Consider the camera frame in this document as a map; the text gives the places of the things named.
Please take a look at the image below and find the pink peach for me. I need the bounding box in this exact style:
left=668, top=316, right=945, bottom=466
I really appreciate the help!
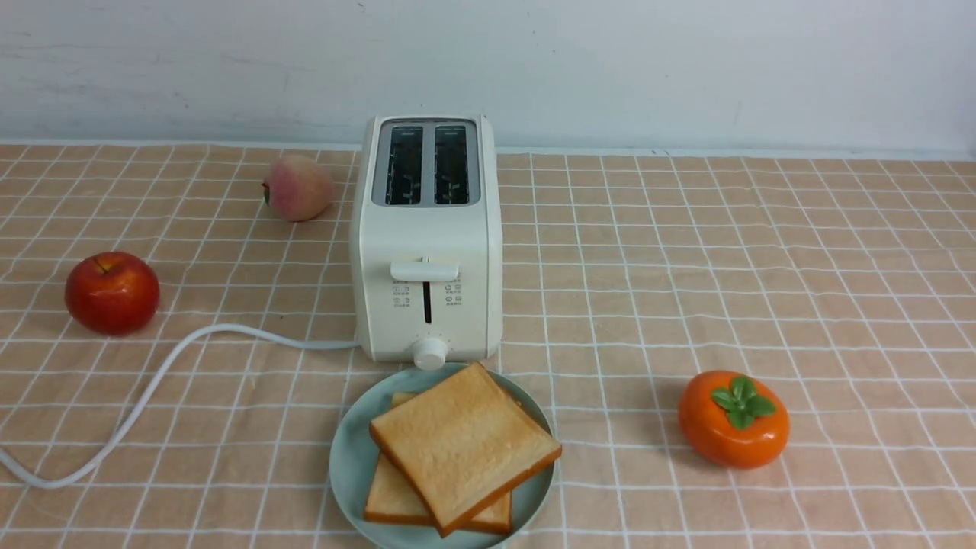
left=262, top=154, right=336, bottom=222

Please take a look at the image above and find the white toaster power cable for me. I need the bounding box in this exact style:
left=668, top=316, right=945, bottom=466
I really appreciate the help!
left=0, top=323, right=359, bottom=489

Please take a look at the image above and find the orange checkered tablecloth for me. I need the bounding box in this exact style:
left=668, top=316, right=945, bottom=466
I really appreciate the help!
left=1, top=145, right=975, bottom=548

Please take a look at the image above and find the toast slice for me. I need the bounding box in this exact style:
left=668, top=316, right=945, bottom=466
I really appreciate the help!
left=364, top=431, right=513, bottom=535
left=364, top=361, right=563, bottom=538

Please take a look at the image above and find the light green round plate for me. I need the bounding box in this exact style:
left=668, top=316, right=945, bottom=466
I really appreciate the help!
left=329, top=364, right=559, bottom=548

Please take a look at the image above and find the white two-slot toaster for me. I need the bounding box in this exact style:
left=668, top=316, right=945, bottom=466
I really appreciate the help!
left=348, top=115, right=503, bottom=371

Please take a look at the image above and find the red apple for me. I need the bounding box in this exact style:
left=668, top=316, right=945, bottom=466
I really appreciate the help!
left=64, top=250, right=160, bottom=337

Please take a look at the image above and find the orange persimmon with green leaf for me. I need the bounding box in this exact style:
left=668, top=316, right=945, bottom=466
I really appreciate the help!
left=677, top=371, right=791, bottom=470

